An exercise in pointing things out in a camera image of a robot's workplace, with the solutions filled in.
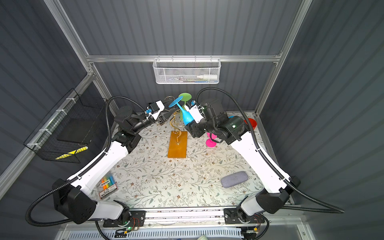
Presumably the blue wine glass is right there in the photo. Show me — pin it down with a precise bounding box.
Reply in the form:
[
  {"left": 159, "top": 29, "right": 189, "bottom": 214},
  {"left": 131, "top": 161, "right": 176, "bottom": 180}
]
[{"left": 169, "top": 97, "right": 194, "bottom": 126}]

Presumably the pink wine glass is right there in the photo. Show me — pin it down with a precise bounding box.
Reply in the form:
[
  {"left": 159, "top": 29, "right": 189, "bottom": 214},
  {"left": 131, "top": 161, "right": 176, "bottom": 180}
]
[{"left": 206, "top": 133, "right": 217, "bottom": 148}]

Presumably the green wine glass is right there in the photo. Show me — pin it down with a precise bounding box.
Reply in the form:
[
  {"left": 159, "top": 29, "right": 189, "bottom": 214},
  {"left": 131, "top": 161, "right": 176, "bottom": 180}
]
[{"left": 179, "top": 93, "right": 192, "bottom": 108}]

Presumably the red wine glass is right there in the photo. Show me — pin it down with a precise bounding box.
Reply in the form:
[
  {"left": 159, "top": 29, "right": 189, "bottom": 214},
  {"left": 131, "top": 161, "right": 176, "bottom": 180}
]
[{"left": 244, "top": 118, "right": 257, "bottom": 130}]

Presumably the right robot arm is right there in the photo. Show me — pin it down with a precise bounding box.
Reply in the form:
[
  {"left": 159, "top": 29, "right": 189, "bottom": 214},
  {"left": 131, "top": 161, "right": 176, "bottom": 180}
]
[{"left": 183, "top": 100, "right": 300, "bottom": 222}]

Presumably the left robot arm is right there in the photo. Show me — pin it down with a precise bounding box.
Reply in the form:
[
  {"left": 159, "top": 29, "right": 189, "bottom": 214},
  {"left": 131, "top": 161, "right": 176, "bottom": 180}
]
[{"left": 53, "top": 101, "right": 176, "bottom": 224}]

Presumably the orange wooden rack base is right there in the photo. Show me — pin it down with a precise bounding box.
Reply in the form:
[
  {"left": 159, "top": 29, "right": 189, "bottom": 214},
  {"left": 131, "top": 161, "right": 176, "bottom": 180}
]
[{"left": 168, "top": 131, "right": 188, "bottom": 159}]

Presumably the grey oblong case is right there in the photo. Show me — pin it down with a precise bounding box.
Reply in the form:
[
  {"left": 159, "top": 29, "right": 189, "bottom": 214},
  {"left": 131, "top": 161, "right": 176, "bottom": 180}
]
[{"left": 221, "top": 171, "right": 249, "bottom": 189}]

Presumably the colourful marker pack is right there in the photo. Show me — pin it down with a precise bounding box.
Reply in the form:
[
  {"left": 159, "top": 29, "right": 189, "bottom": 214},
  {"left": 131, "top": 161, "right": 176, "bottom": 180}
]
[{"left": 96, "top": 174, "right": 118, "bottom": 200}]

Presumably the gold wire glass rack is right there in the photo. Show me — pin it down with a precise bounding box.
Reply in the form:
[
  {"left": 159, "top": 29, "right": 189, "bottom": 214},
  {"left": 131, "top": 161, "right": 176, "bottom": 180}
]
[{"left": 170, "top": 105, "right": 185, "bottom": 132}]

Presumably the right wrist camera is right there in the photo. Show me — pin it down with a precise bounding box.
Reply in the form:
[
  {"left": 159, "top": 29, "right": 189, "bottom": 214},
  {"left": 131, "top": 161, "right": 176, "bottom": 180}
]
[{"left": 188, "top": 100, "right": 205, "bottom": 124}]

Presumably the white mesh wall basket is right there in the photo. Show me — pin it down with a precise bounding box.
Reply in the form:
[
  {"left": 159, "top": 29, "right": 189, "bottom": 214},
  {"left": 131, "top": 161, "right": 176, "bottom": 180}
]
[{"left": 153, "top": 58, "right": 222, "bottom": 85}]

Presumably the black wire side basket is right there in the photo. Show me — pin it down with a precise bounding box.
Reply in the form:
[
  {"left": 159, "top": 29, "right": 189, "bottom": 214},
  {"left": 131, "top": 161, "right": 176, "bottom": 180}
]
[{"left": 24, "top": 85, "right": 107, "bottom": 164}]

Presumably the front mounting rail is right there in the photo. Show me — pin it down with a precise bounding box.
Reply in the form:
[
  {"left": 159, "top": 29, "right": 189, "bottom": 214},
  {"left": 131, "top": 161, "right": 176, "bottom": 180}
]
[{"left": 56, "top": 206, "right": 316, "bottom": 240}]

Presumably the aluminium frame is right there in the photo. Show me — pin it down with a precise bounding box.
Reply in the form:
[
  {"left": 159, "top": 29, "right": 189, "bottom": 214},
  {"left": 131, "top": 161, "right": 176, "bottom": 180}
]
[{"left": 1, "top": 1, "right": 312, "bottom": 240}]

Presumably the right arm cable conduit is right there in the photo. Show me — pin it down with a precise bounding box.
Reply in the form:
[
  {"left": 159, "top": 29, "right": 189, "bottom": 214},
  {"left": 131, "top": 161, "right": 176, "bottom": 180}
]
[{"left": 195, "top": 87, "right": 346, "bottom": 214}]

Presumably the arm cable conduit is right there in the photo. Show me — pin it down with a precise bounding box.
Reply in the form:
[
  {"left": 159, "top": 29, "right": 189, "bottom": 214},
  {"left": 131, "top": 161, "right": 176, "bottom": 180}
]
[
  {"left": 195, "top": 87, "right": 346, "bottom": 214},
  {"left": 25, "top": 95, "right": 148, "bottom": 228}
]

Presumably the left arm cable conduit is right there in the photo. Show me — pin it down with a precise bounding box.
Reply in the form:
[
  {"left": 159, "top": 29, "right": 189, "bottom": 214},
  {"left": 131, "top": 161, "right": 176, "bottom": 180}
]
[{"left": 25, "top": 95, "right": 148, "bottom": 228}]

